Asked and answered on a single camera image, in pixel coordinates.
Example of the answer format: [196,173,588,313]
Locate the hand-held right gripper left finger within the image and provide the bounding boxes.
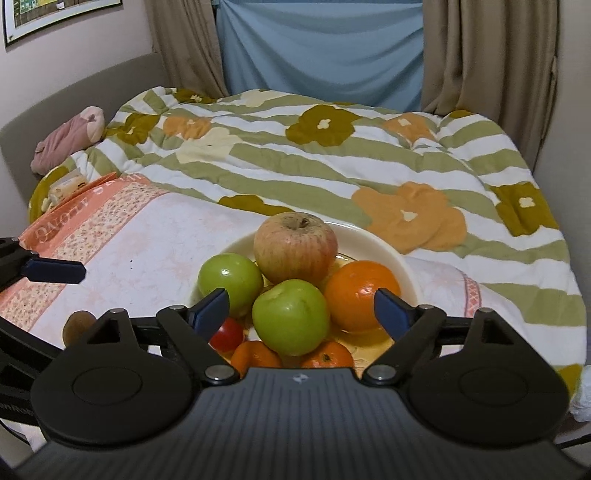
[69,287,241,386]

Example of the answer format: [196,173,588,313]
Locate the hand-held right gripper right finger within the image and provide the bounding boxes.
[360,287,527,386]

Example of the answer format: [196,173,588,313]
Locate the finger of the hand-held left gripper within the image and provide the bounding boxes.
[0,237,87,291]

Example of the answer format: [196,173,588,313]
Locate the red tomato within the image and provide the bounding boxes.
[209,318,245,354]

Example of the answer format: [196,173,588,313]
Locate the green apple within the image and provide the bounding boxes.
[198,253,265,318]
[252,279,331,356]

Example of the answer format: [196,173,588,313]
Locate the brown kiwi with sticker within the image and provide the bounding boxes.
[62,311,98,347]

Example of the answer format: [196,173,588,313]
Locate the small tangerine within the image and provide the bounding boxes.
[230,340,283,377]

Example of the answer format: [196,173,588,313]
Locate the cream plate with yellow print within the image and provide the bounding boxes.
[191,220,420,370]

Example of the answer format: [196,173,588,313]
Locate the tangerine with green stem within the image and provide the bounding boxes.
[300,340,355,370]

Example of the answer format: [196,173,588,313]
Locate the deep orange mandarin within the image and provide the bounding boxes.
[323,260,402,334]

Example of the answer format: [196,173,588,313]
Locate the yellow white packet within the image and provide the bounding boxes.
[41,173,88,213]

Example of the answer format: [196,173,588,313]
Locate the pink white printed towel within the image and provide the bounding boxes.
[0,172,483,361]

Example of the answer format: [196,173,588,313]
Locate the red yellow apple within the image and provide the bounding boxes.
[253,212,339,287]

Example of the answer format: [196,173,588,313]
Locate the pink plush toy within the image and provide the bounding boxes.
[30,106,106,176]

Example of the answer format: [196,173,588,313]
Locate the grey upholstered headboard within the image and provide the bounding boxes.
[0,52,169,208]

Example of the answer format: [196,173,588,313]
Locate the floral striped quilt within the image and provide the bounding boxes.
[28,85,587,398]

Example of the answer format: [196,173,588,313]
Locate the white plastic bag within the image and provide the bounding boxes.
[570,364,591,422]

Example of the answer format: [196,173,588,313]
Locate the beige curtain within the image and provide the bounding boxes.
[421,0,561,171]
[143,0,229,97]

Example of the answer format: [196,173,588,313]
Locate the blue cloth drape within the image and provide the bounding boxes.
[215,0,426,114]

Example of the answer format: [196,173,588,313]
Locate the framed wall picture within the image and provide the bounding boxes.
[2,0,123,49]

